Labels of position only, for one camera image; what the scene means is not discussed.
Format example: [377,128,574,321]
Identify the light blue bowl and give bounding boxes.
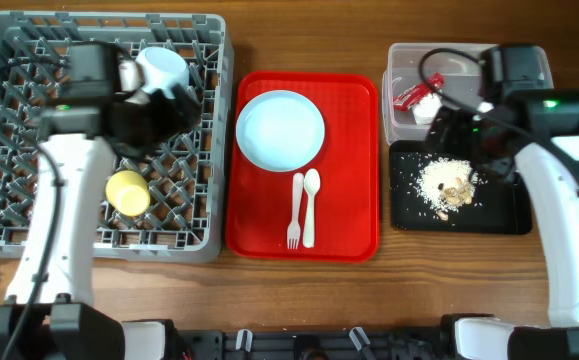
[136,47,190,99]

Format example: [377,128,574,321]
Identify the red sauce packet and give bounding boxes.
[393,73,445,112]

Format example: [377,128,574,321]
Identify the white plastic spoon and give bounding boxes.
[303,169,321,248]

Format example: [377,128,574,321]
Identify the white napkin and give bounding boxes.
[411,93,442,125]

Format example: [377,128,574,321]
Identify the red plastic tray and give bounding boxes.
[225,71,380,263]

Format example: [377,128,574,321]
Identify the white plastic fork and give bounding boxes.
[287,173,304,250]

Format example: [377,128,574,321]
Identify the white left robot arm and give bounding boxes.
[0,41,201,359]

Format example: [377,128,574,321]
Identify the yellow plastic cup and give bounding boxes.
[105,170,151,217]

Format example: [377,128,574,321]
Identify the clear plastic bin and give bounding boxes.
[381,42,555,146]

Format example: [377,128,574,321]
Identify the grey dishwasher rack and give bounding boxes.
[0,11,234,263]

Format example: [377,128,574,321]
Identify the rice and peanut shells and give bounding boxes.
[410,155,485,222]

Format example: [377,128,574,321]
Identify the black tray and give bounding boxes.
[389,140,533,235]

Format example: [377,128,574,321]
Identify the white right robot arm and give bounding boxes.
[425,44,579,359]

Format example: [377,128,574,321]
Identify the large light blue plate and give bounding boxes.
[236,90,325,172]

